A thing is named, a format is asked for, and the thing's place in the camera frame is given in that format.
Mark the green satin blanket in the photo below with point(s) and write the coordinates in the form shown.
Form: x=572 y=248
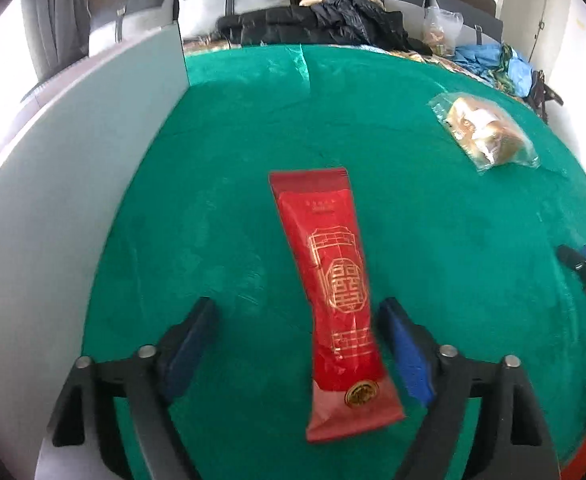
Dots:
x=423 y=235

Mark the black puffer jacket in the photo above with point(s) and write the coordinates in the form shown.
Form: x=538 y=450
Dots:
x=323 y=25

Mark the red snack packet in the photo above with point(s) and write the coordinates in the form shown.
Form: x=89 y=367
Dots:
x=333 y=270

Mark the grey curtain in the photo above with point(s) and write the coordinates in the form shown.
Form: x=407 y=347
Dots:
x=58 y=20

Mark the clear plastic bag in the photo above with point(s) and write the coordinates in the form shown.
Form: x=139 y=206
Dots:
x=440 y=30

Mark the green patterned cloth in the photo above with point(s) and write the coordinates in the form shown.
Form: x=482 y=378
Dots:
x=505 y=67

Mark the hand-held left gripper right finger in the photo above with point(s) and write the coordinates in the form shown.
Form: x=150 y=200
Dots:
x=408 y=360

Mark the white cardboard box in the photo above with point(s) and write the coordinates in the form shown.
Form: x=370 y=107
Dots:
x=48 y=210

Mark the dark bag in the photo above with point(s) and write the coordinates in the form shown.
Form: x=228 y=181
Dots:
x=540 y=92

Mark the blue cloth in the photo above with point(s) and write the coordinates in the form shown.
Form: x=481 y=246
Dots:
x=473 y=57

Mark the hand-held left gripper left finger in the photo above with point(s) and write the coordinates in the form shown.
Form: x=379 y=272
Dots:
x=188 y=355

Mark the bagged bread loaf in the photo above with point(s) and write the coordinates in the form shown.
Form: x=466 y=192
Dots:
x=488 y=132

